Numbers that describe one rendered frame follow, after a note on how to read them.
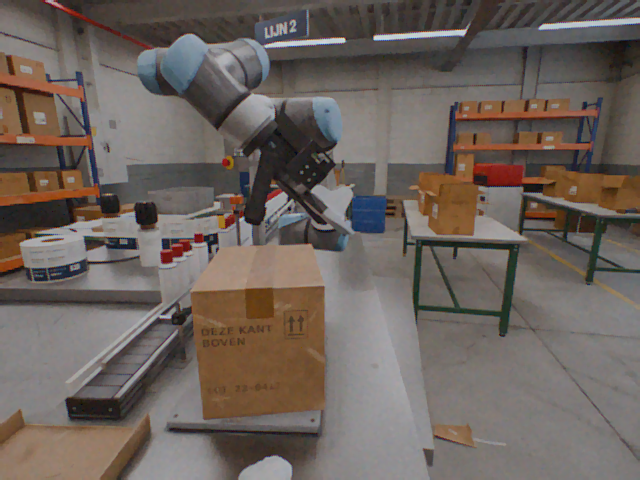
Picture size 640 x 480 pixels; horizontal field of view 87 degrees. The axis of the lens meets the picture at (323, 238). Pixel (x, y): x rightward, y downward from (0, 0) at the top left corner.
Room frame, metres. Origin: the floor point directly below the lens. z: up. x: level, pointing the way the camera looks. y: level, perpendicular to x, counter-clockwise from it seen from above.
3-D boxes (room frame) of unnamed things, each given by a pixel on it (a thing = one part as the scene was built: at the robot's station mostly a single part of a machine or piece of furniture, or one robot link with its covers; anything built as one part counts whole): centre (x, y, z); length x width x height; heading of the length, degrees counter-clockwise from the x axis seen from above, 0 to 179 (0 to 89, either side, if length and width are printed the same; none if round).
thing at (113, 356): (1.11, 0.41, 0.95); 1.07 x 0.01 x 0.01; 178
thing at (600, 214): (4.38, -3.42, 0.39); 2.20 x 0.80 x 0.78; 169
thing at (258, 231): (1.44, 0.29, 1.16); 0.04 x 0.04 x 0.67; 88
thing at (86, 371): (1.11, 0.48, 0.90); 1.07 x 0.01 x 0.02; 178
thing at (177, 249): (0.99, 0.45, 0.98); 0.05 x 0.05 x 0.20
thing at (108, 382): (1.40, 0.43, 0.86); 1.65 x 0.08 x 0.04; 178
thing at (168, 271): (0.93, 0.46, 0.98); 0.05 x 0.05 x 0.20
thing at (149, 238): (1.33, 0.71, 1.03); 0.09 x 0.09 x 0.30
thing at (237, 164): (1.50, 0.34, 1.38); 0.17 x 0.10 x 0.19; 53
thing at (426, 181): (3.45, -1.14, 0.97); 0.45 x 0.38 x 0.37; 82
